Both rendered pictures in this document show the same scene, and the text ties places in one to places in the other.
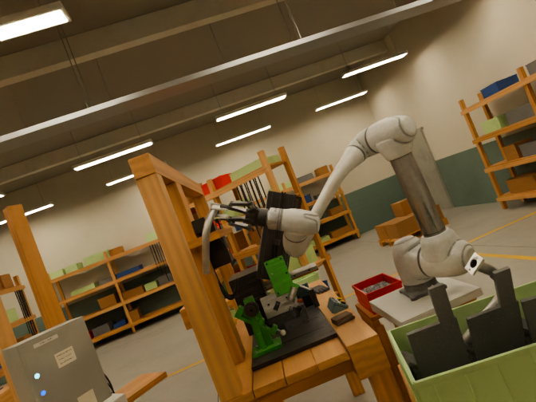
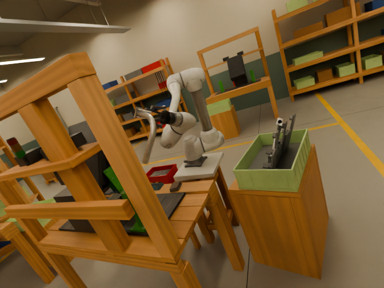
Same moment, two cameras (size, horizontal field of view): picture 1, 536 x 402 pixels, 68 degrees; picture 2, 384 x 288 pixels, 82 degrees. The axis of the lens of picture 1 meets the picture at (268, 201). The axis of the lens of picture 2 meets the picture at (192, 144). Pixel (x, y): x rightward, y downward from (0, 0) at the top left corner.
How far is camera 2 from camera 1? 1.38 m
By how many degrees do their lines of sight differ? 59
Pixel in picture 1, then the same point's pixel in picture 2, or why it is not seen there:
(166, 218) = (113, 118)
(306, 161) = not seen: outside the picture
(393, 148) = (198, 84)
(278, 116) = not seen: outside the picture
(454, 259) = (220, 139)
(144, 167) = (86, 66)
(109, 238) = not seen: outside the picture
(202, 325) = (154, 205)
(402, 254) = (192, 143)
